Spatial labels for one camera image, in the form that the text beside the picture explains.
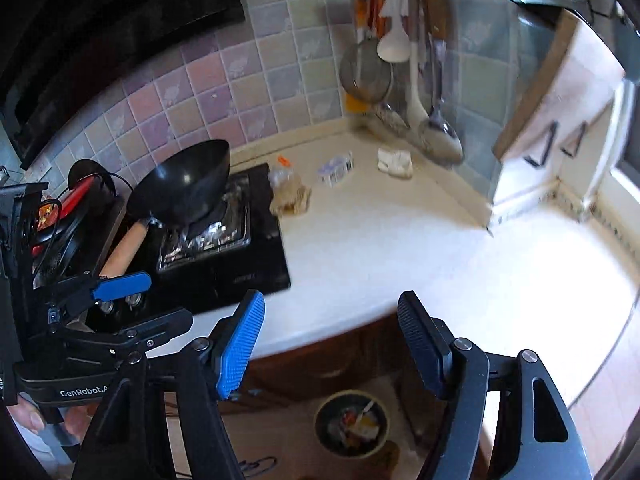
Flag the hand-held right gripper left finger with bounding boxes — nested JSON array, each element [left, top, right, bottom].
[[72, 289, 266, 480]]

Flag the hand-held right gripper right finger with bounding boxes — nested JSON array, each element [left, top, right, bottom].
[[397, 290, 594, 480]]

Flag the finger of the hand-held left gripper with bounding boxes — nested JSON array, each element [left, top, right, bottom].
[[49, 271, 153, 312], [64, 308, 195, 357]]

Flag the round black bin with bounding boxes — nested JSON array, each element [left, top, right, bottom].
[[314, 391, 391, 459]]

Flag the person's left hand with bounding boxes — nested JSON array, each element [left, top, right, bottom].
[[9, 392, 98, 448]]

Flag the black gas stove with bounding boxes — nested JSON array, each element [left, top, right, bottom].
[[85, 162, 292, 334]]

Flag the brown wooden cabinet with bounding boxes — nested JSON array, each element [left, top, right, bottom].
[[165, 310, 497, 463]]

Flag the aluminium foil burner liner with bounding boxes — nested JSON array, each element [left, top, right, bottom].
[[157, 170, 251, 274]]

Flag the red electric pot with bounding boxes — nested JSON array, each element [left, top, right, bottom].
[[30, 159, 121, 261]]

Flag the crushed clear plastic bottle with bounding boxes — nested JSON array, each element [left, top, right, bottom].
[[267, 155, 314, 217]]

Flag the crumpled white paper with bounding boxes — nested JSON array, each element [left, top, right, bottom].
[[377, 147, 415, 180]]

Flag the steel ladle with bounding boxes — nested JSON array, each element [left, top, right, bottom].
[[418, 40, 465, 164]]

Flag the perforated steel skimmer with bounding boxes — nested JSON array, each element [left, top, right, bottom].
[[372, 102, 409, 134]]

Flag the yellow hanging utensil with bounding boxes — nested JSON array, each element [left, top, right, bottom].
[[344, 91, 371, 115]]

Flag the black range hood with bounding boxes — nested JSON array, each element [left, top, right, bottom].
[[0, 0, 247, 172]]

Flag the metal mesh strainer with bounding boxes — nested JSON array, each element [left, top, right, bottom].
[[339, 0, 394, 104]]

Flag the wooden cutting board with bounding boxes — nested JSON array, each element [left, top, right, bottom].
[[492, 7, 627, 162]]

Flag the short white plastic spoon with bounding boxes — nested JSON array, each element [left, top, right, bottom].
[[376, 0, 412, 63]]

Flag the black wok with wooden handle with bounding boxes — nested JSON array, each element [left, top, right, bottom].
[[97, 139, 232, 281]]

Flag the black wire board rack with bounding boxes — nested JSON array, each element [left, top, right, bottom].
[[523, 121, 587, 167]]

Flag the brown wooden handled utensil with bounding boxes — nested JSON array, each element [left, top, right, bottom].
[[424, 0, 452, 42]]

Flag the orange handled peeler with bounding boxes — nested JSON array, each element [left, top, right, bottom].
[[354, 0, 387, 42]]

